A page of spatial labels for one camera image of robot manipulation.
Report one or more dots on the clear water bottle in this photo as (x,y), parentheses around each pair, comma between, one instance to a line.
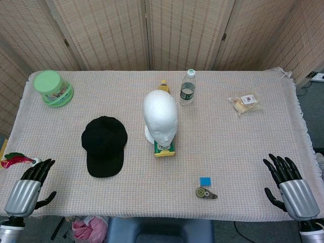
(187,91)

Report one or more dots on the packaged bread snack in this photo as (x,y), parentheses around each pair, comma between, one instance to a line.
(245,102)

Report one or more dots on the white power strip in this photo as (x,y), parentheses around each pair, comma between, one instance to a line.
(316,76)

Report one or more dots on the white foam mannequin head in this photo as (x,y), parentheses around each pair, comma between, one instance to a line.
(159,111)

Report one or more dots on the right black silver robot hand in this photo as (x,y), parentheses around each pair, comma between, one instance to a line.
(300,200)

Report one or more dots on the blue white eraser block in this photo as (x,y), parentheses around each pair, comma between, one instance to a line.
(205,181)

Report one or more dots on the yellow capped bottle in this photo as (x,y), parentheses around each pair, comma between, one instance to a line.
(164,86)

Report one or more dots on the pink plastic bag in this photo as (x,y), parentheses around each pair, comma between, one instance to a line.
(88,229)

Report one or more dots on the yellow flat object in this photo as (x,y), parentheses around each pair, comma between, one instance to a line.
(3,149)

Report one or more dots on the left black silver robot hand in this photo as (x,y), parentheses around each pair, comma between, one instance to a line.
(24,196)

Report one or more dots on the woven beige tablecloth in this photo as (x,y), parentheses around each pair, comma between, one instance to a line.
(227,152)

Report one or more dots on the black baseball cap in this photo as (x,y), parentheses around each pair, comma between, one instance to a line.
(105,146)

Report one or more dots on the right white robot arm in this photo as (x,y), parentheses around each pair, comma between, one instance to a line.
(312,233)

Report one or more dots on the bamboo folding screen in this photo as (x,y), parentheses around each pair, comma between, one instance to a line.
(106,33)

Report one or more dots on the correction tape dispenser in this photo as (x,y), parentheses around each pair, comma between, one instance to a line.
(202,193)

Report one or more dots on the blue chair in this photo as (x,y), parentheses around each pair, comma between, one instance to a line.
(159,230)

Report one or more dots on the green plastic bucket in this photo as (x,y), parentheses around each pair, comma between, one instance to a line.
(50,86)

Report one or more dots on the black stick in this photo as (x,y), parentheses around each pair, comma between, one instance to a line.
(57,229)

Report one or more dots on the green yellow plastic box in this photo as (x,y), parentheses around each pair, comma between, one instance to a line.
(164,151)

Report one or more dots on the red green feather shuttlecock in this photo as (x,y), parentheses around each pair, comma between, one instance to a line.
(15,160)

